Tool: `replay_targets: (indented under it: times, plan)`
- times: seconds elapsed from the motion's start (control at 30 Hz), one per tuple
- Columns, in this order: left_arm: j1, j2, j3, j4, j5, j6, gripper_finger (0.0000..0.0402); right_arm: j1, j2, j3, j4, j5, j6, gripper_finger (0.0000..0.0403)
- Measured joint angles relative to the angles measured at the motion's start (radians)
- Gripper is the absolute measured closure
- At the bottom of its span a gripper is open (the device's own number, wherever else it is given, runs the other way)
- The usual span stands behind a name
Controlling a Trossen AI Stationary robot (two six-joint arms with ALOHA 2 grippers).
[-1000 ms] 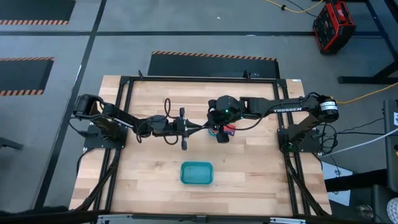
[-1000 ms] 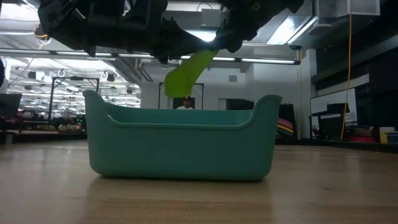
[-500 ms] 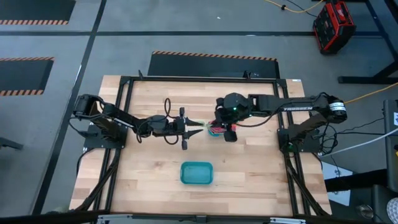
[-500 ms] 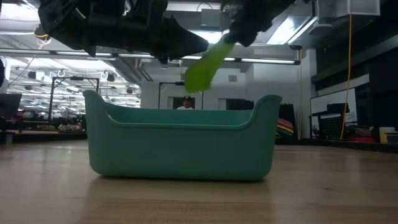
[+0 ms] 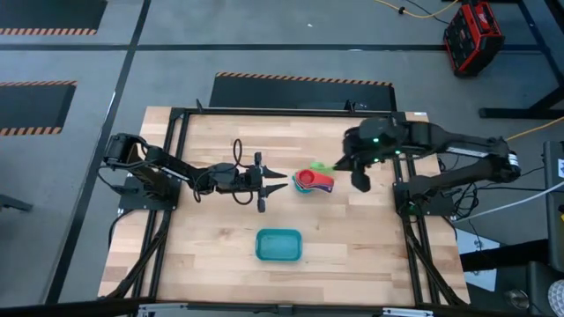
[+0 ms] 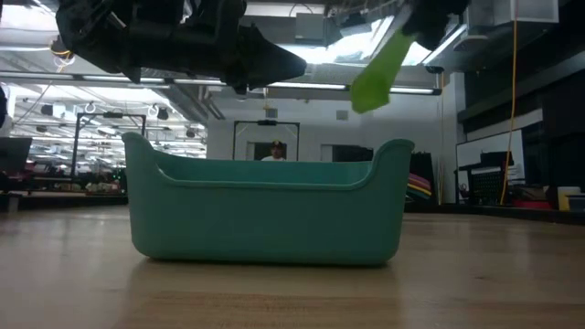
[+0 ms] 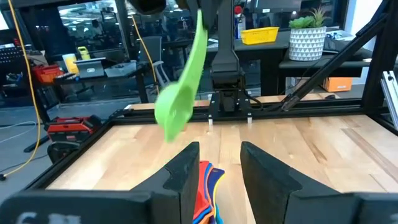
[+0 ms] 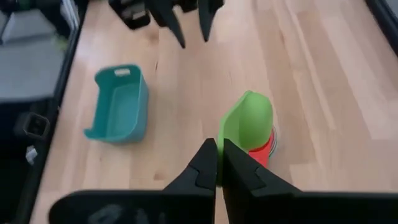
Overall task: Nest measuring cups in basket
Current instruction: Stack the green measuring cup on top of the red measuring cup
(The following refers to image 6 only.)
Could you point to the green measuring cup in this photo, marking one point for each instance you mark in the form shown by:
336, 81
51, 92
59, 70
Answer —
379, 77

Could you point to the black background frame rig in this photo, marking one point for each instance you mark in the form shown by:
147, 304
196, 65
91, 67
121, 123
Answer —
109, 115
266, 122

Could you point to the black perforated panel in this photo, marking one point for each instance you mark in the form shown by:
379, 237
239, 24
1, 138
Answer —
486, 187

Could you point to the teal plastic basket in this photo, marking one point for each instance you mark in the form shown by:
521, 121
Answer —
265, 219

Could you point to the long LED light bar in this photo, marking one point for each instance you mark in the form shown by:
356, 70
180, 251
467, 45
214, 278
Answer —
137, 79

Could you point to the red flat object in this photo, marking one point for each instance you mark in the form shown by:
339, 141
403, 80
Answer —
532, 204

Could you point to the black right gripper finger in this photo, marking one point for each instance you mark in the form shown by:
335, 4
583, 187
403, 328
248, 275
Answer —
418, 16
450, 20

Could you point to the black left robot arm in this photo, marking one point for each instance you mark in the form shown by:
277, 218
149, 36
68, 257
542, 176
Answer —
91, 32

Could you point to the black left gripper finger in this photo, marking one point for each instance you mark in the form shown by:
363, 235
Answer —
269, 75
269, 50

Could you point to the person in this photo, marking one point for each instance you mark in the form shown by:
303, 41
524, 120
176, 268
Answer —
274, 157

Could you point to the white board panel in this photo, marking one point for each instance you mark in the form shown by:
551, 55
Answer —
491, 144

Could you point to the black monitor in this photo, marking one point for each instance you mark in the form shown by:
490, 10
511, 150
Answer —
13, 154

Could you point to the yellow measuring cup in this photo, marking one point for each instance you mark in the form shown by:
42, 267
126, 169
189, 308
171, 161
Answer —
420, 188

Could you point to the pale yellow container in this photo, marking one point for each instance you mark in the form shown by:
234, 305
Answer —
568, 196

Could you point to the black cabinet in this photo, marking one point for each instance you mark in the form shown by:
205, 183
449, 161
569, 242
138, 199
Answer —
422, 162

